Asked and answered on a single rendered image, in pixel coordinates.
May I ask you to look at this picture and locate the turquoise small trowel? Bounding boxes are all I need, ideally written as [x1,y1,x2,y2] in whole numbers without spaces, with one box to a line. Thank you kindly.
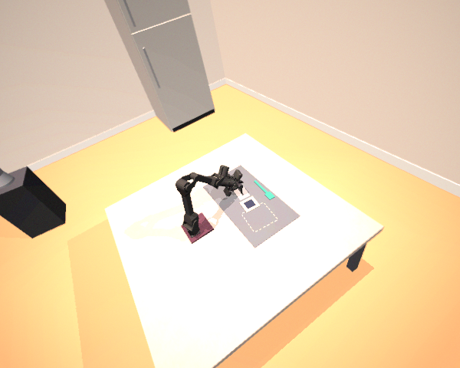
[254,180,274,200]

